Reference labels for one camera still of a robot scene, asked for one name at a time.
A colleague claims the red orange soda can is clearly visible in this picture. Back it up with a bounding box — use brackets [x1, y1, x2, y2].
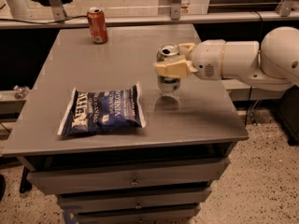
[87, 7, 108, 44]

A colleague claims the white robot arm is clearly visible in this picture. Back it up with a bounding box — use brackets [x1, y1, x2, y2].
[153, 27, 299, 91]

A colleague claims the top grey drawer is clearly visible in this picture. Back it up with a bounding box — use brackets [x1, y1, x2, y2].
[28, 158, 230, 194]

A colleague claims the middle grey drawer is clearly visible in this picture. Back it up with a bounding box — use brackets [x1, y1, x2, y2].
[58, 187, 211, 213]

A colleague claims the grey drawer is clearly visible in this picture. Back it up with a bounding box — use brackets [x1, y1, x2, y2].
[58, 187, 211, 213]
[76, 204, 199, 224]
[28, 158, 230, 194]

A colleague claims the bottom grey drawer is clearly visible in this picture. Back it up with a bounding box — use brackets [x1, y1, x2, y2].
[76, 204, 199, 224]

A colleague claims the green white 7up can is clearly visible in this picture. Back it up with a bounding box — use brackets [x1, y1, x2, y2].
[156, 43, 181, 92]

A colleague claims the grey drawer cabinet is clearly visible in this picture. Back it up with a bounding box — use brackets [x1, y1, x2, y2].
[4, 25, 248, 224]

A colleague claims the crumpled clear plastic object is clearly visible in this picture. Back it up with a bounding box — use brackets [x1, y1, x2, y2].
[13, 85, 30, 99]

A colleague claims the grey metal rail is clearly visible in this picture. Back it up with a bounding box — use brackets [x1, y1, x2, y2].
[0, 11, 299, 30]

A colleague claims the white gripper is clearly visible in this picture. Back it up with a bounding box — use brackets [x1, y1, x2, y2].
[153, 39, 225, 80]

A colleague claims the blue kettle chip bag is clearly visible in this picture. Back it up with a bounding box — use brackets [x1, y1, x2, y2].
[57, 83, 146, 136]

